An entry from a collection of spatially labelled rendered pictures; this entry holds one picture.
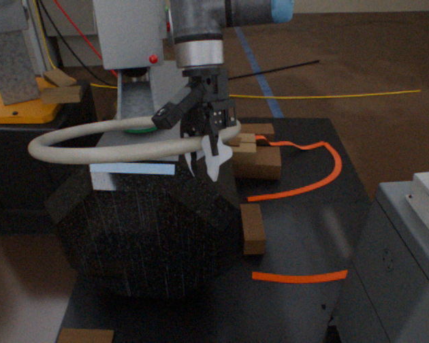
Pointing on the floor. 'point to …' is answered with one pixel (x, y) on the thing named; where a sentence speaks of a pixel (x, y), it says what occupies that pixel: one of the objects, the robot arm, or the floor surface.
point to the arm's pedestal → (392, 276)
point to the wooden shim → (86, 335)
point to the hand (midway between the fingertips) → (201, 173)
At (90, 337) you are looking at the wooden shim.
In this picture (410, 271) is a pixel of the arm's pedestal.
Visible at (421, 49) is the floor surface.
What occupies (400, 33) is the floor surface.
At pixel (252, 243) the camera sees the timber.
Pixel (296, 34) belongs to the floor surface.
